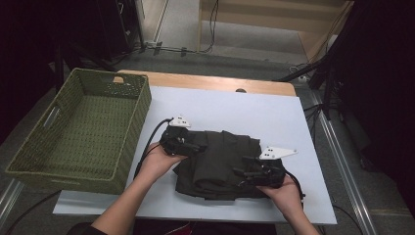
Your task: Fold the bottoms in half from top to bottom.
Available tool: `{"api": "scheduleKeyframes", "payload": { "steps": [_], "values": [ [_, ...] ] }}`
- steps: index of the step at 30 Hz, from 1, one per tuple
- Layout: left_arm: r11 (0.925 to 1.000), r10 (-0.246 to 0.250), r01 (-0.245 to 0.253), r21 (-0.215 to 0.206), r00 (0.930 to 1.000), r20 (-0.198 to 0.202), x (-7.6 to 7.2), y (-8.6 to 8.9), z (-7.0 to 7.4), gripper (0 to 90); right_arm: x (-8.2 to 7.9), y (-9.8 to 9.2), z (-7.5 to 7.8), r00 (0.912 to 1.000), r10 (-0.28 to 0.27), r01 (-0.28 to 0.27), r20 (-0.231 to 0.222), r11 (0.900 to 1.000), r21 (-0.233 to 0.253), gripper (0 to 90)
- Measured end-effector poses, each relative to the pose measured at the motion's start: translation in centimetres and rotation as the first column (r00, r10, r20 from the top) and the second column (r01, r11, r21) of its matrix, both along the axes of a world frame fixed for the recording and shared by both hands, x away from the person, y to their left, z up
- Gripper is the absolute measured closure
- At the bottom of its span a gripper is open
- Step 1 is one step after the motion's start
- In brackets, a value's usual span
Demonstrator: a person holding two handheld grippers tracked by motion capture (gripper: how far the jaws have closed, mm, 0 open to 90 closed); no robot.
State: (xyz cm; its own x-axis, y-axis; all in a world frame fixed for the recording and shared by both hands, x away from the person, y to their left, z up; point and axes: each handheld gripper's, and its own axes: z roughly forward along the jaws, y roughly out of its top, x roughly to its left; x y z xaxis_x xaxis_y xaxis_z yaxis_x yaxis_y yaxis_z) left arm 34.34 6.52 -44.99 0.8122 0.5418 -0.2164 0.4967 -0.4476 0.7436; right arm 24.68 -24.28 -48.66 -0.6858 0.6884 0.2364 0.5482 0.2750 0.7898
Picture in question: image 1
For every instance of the light wooden shelf unit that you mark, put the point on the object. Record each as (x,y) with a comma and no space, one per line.
(254,21)

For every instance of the dark curtain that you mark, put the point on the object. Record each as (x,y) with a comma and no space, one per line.
(385,81)

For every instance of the black cabinet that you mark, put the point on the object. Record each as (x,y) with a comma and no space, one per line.
(117,26)

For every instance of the dark round table grommet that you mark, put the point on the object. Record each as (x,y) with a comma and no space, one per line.
(240,90)

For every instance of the green woven basket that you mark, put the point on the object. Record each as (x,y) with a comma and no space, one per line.
(81,130)

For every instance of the short metal rail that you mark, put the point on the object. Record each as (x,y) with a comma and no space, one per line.
(7,199)

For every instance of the white board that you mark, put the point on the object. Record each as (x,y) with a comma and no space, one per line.
(228,107)

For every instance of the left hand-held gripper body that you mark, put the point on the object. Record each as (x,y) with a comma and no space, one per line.
(174,140)

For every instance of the person's right hand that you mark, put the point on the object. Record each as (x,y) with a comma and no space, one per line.
(287,197)

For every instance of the person's left hand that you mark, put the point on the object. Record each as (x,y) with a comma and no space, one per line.
(155,164)

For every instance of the black tripod stand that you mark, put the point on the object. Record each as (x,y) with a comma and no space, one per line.
(326,104)

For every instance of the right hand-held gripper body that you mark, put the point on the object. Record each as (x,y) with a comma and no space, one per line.
(272,174)

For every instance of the long metal rail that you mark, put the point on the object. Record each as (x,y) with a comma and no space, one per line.
(343,169)

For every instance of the dark pleated skirt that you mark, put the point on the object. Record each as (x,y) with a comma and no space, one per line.
(215,163)

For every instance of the black metal stand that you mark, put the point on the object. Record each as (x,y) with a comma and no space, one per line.
(58,71)

